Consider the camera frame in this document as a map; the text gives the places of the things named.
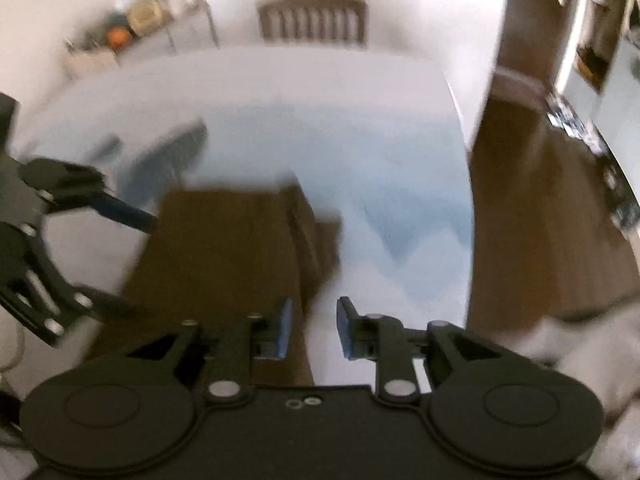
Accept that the brown garment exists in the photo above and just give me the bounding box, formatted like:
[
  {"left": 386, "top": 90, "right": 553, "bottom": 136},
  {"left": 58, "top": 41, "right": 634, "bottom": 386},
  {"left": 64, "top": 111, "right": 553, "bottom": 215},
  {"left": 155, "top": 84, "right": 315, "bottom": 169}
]
[{"left": 87, "top": 184, "right": 342, "bottom": 386}]

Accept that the white blue table cloth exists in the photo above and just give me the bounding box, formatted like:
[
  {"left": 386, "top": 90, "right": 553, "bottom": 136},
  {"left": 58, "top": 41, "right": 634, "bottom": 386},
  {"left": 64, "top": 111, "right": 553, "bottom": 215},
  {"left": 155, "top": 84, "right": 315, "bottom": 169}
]
[{"left": 10, "top": 47, "right": 474, "bottom": 386}]

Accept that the wooden slatted chair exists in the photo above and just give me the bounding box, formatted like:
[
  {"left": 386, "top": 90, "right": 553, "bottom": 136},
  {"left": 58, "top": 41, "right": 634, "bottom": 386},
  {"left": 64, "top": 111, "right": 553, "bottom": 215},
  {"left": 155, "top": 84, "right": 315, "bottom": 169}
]
[{"left": 256, "top": 0, "right": 369, "bottom": 49}]

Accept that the white sneakers pile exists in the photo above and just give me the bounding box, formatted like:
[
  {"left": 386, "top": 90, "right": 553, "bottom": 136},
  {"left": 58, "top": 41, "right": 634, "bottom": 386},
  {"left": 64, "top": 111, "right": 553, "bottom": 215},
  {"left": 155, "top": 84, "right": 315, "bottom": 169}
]
[{"left": 546, "top": 92, "right": 608, "bottom": 156}]

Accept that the white cabinet run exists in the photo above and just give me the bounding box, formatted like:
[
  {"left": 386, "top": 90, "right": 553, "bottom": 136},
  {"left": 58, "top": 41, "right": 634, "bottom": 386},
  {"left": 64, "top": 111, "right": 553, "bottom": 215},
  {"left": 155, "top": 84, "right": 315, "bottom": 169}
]
[{"left": 560, "top": 0, "right": 640, "bottom": 201}]

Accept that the brown wooden door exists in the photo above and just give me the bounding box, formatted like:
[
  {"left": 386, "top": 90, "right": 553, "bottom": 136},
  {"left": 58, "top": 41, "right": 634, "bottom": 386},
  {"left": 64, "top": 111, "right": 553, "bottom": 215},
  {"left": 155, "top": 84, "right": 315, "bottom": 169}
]
[{"left": 497, "top": 0, "right": 578, "bottom": 84}]

